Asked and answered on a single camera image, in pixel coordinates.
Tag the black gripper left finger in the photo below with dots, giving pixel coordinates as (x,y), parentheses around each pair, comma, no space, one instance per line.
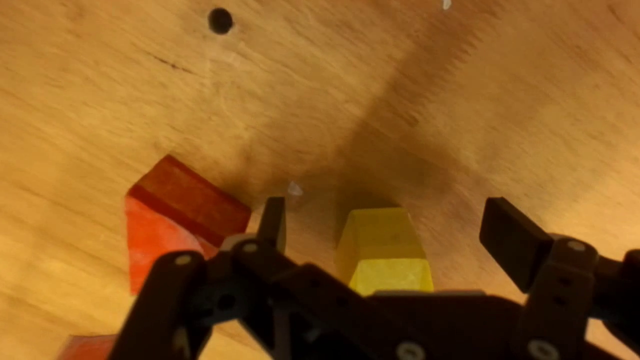
(220,300)

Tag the small red cube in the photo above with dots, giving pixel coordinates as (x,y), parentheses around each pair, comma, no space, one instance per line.
(87,349)

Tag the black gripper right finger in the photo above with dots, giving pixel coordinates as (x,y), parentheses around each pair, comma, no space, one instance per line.
(552,272)

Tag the yellow block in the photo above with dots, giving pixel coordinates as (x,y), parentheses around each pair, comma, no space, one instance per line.
(384,257)

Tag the red-orange wedge block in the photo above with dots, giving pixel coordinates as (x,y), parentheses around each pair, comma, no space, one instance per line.
(174,220)

